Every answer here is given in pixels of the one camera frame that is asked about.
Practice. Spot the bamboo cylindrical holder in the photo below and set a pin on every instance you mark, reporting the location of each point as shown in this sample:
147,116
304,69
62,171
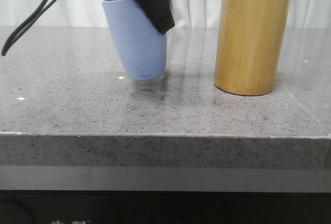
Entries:
249,43

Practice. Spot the blue plastic cup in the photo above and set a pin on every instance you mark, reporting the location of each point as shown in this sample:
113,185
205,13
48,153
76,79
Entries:
140,46

